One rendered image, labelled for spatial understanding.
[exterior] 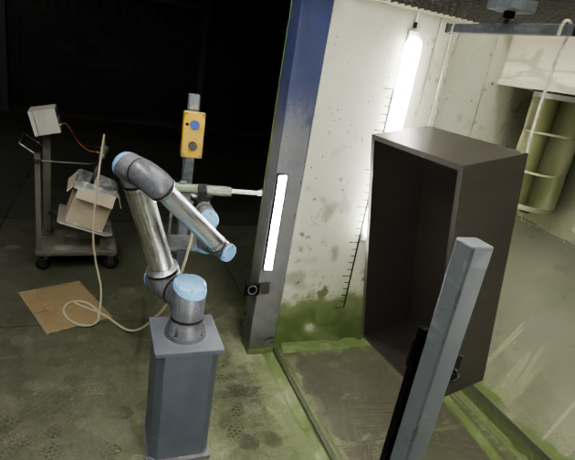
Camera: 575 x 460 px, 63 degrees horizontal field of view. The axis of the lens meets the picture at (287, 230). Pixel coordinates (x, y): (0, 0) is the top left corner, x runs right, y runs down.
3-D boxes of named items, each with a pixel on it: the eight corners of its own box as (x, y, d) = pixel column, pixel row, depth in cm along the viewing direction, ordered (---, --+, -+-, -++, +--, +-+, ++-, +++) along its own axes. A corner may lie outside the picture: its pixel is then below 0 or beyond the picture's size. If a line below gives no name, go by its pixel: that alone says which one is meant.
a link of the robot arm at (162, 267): (166, 310, 218) (120, 167, 176) (146, 295, 228) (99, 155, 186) (193, 293, 227) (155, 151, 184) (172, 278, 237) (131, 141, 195)
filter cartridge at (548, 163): (556, 224, 317) (601, 99, 288) (543, 235, 290) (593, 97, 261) (502, 208, 338) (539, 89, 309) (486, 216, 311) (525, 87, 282)
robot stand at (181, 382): (146, 468, 221) (154, 354, 199) (141, 422, 247) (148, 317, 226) (210, 458, 232) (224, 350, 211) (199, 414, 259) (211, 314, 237)
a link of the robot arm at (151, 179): (159, 160, 173) (243, 249, 225) (141, 151, 181) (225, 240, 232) (139, 183, 171) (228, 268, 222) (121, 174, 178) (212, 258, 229)
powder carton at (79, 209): (58, 201, 410) (74, 160, 403) (108, 216, 431) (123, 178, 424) (55, 223, 365) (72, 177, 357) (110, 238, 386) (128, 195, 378)
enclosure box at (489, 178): (408, 318, 290) (428, 125, 239) (483, 380, 241) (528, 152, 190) (360, 335, 277) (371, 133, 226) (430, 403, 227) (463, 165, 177)
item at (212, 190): (172, 222, 251) (175, 181, 244) (171, 219, 256) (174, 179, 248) (257, 226, 270) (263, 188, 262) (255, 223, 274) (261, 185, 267)
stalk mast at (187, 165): (176, 337, 324) (198, 94, 269) (177, 341, 318) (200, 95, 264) (167, 337, 321) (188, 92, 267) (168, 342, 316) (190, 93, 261)
